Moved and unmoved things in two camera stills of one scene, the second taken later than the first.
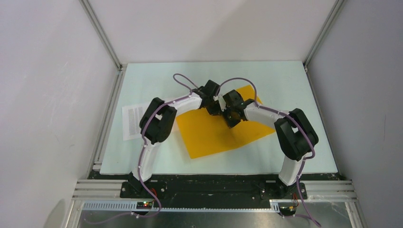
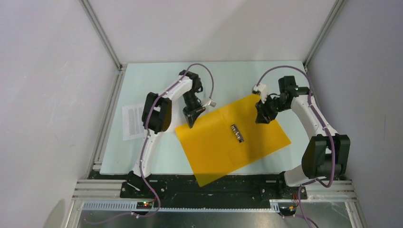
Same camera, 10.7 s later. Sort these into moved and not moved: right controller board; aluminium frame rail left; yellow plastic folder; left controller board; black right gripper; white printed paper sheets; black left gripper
Moved: black right gripper; yellow plastic folder; black left gripper
Not moved: white printed paper sheets; left controller board; right controller board; aluminium frame rail left
